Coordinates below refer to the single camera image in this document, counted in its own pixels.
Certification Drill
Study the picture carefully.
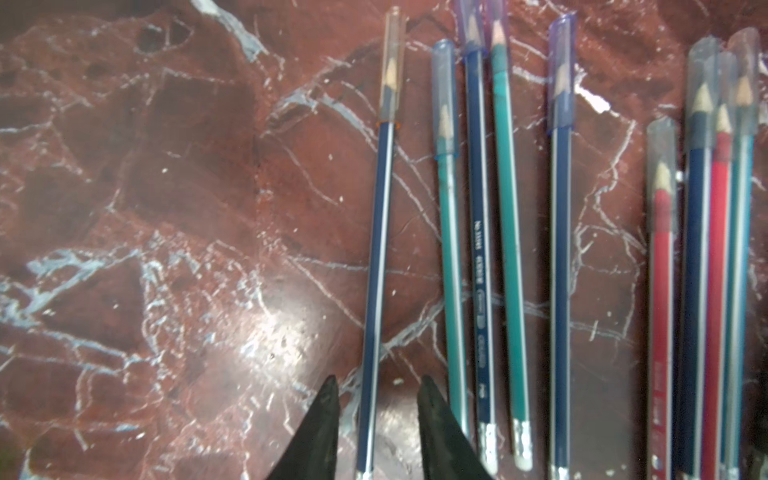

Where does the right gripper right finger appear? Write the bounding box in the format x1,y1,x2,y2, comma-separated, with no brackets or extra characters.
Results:
417,375,491,480

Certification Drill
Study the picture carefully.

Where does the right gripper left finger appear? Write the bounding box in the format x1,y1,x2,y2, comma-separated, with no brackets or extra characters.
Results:
267,375,340,479

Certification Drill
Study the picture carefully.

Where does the dark blue printed pencil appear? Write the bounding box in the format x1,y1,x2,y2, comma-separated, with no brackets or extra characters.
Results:
456,1,498,478

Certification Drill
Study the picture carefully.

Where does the green pencil with eraser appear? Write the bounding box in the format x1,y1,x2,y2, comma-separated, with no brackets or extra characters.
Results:
484,1,533,472

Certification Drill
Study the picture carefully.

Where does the red capped pencil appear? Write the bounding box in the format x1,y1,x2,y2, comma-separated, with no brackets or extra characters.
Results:
646,116,678,479

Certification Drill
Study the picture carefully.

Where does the dark blue capped pencil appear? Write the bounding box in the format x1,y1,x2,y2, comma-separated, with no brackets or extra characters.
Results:
547,13,576,479

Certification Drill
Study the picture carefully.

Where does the dark blue pencil right group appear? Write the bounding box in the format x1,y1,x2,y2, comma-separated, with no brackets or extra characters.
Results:
676,36,720,479

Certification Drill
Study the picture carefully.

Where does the red pencil right group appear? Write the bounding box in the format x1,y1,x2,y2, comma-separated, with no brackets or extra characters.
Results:
701,50,737,479

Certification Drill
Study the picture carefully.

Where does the teal pencil right group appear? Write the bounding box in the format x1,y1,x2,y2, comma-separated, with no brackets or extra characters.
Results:
721,27,760,479

